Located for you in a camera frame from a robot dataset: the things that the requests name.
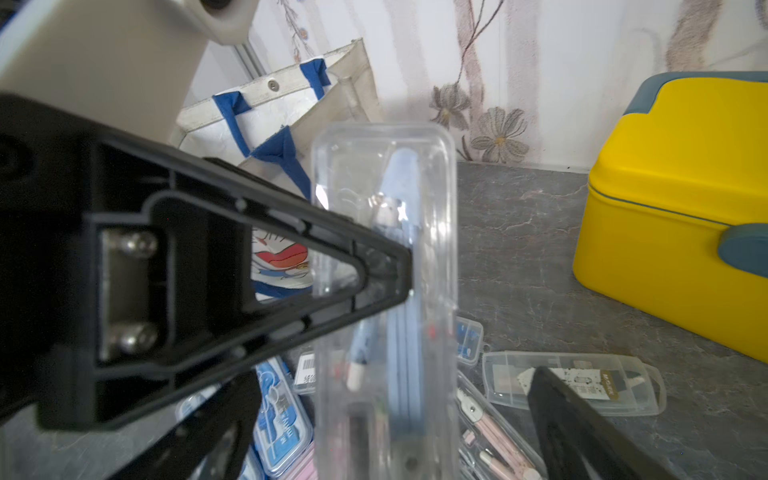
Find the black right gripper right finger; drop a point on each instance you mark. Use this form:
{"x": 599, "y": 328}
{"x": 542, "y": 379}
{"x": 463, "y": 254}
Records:
{"x": 576, "y": 442}

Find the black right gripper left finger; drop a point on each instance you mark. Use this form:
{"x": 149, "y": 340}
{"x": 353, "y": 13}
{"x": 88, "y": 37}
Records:
{"x": 218, "y": 433}

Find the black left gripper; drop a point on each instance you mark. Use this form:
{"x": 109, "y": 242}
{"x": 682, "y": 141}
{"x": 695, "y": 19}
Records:
{"x": 125, "y": 270}

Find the clear case blue compass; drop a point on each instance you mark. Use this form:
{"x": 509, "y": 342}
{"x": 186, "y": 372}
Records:
{"x": 384, "y": 399}

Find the blue compass case upper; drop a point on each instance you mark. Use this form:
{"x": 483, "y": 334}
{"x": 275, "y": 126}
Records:
{"x": 283, "y": 431}

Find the clear case pink compass lower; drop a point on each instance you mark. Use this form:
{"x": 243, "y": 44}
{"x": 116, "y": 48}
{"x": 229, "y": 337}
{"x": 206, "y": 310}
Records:
{"x": 490, "y": 448}

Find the white canvas tote bag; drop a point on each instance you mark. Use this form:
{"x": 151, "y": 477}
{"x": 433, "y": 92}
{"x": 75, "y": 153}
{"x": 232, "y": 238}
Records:
{"x": 266, "y": 127}

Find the clear case near box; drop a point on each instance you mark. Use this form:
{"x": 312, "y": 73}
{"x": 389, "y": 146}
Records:
{"x": 613, "y": 385}

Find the red label clear case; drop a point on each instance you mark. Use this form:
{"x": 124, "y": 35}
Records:
{"x": 305, "y": 374}

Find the small blue clear case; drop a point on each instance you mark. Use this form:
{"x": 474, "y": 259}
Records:
{"x": 469, "y": 335}

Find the yellow storage box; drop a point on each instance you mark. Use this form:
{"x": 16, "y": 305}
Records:
{"x": 675, "y": 222}

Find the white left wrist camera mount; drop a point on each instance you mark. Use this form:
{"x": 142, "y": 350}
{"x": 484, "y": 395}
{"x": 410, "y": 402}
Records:
{"x": 124, "y": 64}

